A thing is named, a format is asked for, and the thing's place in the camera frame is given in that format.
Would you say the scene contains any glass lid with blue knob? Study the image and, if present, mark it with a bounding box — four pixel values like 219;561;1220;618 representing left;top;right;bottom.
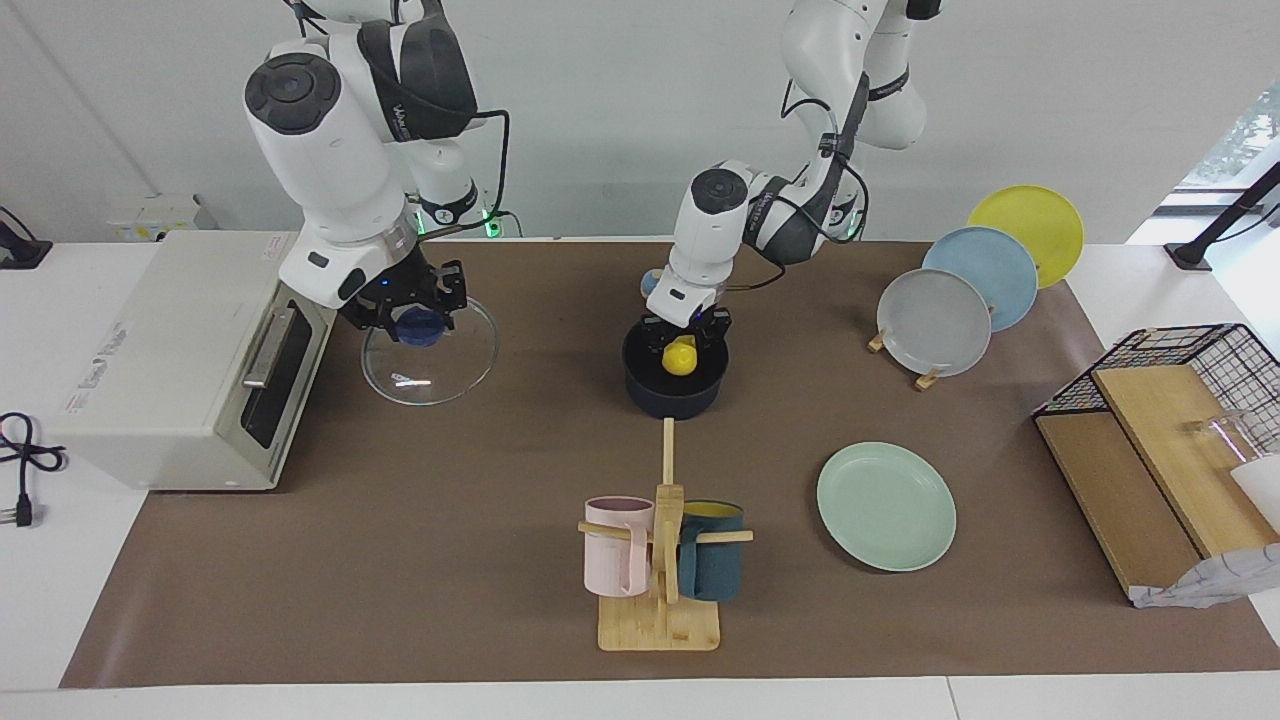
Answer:
360;295;501;407

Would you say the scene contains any grey plate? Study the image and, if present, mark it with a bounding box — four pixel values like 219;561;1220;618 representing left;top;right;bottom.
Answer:
877;268;993;379

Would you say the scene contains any wooden plate rack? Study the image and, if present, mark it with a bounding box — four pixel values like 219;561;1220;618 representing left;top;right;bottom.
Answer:
867;325;946;392

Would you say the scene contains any green plate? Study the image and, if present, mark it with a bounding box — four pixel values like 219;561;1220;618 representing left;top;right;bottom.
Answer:
816;441;958;573

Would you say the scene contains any light blue plate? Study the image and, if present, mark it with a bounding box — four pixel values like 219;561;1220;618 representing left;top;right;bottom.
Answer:
922;226;1039;333

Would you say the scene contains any yellow plate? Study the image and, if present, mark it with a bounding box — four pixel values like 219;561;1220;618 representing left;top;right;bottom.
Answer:
967;184;1085;290

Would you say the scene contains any white toaster oven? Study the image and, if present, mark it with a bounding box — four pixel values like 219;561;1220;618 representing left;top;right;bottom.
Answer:
50;230;341;493

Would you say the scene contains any pink mug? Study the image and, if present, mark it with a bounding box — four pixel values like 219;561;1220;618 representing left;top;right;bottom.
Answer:
584;497;656;599

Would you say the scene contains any dark teal mug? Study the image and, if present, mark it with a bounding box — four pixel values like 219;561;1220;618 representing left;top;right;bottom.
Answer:
677;500;745;603

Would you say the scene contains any white power box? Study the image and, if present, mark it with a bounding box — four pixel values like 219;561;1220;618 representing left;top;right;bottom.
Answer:
108;195;216;243

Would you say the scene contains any brown table mat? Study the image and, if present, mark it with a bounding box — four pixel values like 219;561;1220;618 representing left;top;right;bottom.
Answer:
60;240;1280;689

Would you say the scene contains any wooden mug tree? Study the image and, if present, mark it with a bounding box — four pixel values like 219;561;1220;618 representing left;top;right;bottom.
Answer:
577;418;754;653

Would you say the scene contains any black clamp base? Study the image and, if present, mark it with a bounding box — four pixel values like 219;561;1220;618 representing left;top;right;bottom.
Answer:
0;205;53;271

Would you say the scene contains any light wooden board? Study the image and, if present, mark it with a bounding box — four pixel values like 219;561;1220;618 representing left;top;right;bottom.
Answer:
1090;364;1280;559

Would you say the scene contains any clear glass cup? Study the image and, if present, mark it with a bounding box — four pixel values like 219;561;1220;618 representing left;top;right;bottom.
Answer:
1185;408;1263;471

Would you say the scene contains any grey patterned cloth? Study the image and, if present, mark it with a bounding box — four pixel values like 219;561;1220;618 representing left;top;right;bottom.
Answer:
1130;543;1280;610

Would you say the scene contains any dark blue pot with handle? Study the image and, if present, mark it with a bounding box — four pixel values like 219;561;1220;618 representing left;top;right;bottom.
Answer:
622;315;729;421

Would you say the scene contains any black power cord with plug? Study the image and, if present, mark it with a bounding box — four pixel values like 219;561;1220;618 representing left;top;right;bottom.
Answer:
0;412;69;529

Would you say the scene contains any black wire basket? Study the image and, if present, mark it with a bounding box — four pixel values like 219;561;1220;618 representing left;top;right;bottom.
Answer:
1032;323;1280;456

